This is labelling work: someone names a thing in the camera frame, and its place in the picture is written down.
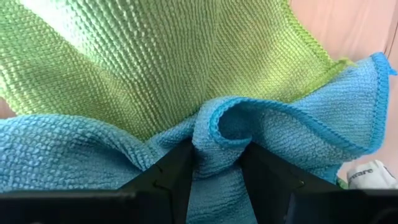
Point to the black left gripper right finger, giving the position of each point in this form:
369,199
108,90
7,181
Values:
267,180

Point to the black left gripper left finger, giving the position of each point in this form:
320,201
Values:
174,180

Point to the lime yellow-green microfiber towel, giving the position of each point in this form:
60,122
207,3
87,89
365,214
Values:
155,62

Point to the light blue microfiber towel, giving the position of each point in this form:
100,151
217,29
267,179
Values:
62,149

